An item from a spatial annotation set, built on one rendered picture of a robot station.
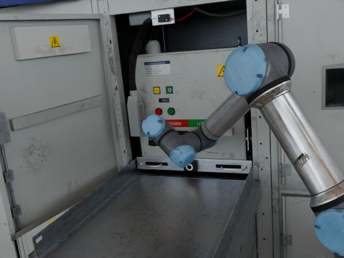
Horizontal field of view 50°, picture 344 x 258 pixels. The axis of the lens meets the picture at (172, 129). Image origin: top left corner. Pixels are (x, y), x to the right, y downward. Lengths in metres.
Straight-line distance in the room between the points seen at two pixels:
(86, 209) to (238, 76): 0.81
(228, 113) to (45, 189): 0.76
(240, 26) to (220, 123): 1.18
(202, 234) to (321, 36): 0.79
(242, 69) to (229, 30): 1.40
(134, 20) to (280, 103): 0.95
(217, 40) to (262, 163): 0.98
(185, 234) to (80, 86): 0.75
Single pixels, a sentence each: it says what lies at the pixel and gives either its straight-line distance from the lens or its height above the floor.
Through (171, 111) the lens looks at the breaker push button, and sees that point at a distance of 1.63.
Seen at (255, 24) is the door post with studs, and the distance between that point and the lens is 1.47.
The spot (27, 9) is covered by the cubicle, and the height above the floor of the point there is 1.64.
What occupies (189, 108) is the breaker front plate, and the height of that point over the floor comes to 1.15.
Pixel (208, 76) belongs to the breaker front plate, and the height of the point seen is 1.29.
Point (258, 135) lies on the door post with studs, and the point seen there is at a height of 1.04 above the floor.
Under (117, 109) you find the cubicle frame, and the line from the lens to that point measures 1.70.
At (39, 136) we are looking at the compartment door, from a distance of 1.45.
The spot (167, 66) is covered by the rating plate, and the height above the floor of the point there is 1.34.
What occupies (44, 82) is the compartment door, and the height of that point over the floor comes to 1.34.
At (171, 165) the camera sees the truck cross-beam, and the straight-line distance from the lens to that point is 1.71.
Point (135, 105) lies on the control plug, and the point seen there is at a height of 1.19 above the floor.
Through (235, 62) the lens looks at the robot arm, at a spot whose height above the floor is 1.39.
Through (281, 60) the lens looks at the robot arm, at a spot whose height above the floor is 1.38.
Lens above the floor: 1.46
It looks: 14 degrees down
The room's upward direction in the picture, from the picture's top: 5 degrees counter-clockwise
